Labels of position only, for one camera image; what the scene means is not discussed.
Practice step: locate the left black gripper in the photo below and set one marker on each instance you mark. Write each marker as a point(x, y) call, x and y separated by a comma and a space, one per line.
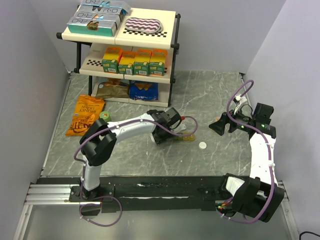
point(159, 140)

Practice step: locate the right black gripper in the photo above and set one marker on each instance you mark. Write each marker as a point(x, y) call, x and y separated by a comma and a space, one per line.
point(219, 126)

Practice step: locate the white bottle cap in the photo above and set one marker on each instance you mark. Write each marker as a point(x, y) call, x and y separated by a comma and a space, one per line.
point(202, 145)

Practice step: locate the green weekly pill organizer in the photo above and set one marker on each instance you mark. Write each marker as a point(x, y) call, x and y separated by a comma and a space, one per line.
point(185, 136)

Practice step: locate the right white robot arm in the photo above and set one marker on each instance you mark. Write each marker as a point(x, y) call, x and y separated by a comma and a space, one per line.
point(256, 196)

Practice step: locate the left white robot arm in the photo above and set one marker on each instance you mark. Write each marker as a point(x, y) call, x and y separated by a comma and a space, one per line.
point(99, 141)

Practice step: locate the blue chip bag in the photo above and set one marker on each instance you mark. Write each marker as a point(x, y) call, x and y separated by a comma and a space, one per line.
point(142, 90)

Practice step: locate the green cylindrical container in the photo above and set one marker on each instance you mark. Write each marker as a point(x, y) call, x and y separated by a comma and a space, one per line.
point(105, 115)

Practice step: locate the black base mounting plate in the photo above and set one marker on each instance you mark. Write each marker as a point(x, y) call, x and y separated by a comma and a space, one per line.
point(150, 193)

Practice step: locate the brown chip bag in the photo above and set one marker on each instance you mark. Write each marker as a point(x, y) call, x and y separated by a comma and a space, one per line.
point(112, 88)

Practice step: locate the green orange carton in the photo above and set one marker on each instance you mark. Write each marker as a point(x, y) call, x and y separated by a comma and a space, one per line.
point(141, 62)
point(111, 59)
point(157, 62)
point(126, 62)

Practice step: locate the beige three-tier shelf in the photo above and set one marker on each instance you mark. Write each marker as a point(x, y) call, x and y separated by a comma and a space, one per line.
point(140, 48)

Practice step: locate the orange honey dijon chip bag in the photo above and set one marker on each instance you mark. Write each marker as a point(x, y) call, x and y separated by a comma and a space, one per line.
point(87, 111)

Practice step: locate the wavy patterned pouch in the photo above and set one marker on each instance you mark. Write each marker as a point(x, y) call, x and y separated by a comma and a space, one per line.
point(143, 25)

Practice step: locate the teal snack box middle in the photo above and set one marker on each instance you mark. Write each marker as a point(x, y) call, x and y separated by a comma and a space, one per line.
point(117, 17)

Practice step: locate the teal snack box front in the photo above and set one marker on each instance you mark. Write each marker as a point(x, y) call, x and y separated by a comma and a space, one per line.
point(95, 27)

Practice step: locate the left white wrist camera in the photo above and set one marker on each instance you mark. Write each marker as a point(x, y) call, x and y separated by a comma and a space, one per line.
point(178, 127)

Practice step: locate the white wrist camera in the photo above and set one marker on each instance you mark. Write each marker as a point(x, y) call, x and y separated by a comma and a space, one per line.
point(178, 127)
point(240, 101)

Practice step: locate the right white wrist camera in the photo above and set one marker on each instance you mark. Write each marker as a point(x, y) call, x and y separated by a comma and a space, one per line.
point(240, 101)

